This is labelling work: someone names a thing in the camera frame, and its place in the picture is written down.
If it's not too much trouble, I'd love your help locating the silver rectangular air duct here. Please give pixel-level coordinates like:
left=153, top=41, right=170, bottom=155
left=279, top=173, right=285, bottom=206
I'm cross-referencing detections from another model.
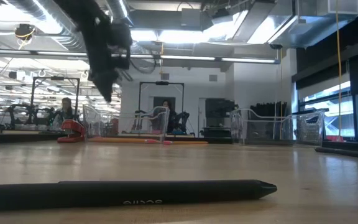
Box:
left=231, top=0, right=358, bottom=49

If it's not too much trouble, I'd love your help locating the person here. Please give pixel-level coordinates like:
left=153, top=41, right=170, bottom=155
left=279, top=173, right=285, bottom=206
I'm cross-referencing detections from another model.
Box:
left=53, top=97, right=74, bottom=125
left=162, top=99, right=183, bottom=135

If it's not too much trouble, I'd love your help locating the long ceiling light bar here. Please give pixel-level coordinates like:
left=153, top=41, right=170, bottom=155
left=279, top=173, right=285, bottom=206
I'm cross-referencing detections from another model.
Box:
left=0, top=48, right=282, bottom=65

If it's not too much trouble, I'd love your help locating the clear plastic bin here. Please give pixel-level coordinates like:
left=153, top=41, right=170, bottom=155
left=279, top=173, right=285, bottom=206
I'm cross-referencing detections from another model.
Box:
left=82, top=105, right=171, bottom=144
left=229, top=108, right=326, bottom=147

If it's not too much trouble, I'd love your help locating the black cabinet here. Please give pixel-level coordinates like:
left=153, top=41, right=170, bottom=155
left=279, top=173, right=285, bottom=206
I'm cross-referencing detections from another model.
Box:
left=204, top=98, right=236, bottom=138

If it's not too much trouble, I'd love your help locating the black pen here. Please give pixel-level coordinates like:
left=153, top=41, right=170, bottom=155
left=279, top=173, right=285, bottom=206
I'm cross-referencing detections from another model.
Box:
left=314, top=146, right=358, bottom=159
left=0, top=179, right=278, bottom=212

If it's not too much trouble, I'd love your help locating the red stapler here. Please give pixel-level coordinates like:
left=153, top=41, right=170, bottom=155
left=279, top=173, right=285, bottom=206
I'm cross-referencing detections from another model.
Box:
left=57, top=119, right=88, bottom=144

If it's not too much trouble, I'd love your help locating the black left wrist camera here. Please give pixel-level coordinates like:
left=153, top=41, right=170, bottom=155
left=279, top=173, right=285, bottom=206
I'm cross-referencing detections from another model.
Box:
left=109, top=22, right=134, bottom=71

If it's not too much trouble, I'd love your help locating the yellow hanging cord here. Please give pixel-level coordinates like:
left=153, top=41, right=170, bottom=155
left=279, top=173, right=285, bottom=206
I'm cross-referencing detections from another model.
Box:
left=335, top=0, right=344, bottom=139

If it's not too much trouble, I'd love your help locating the black storage rack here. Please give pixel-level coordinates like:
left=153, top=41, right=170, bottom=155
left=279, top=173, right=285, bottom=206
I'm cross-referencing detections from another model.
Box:
left=249, top=101, right=288, bottom=141

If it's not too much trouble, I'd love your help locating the black gantry frame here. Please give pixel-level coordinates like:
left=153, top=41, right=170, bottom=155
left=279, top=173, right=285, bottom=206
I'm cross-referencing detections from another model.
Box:
left=138, top=80, right=185, bottom=134
left=29, top=76, right=81, bottom=125

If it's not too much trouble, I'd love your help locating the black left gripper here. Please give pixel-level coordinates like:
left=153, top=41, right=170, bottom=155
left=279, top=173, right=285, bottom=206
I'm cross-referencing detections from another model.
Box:
left=82, top=18, right=120, bottom=103

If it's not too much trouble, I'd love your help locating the silver round air duct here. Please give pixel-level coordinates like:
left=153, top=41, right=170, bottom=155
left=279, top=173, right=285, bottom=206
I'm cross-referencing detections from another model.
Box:
left=7, top=0, right=124, bottom=85

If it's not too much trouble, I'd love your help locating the black ceiling cable reel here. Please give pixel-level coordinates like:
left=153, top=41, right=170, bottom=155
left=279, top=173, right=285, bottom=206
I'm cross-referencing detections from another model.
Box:
left=13, top=23, right=37, bottom=50

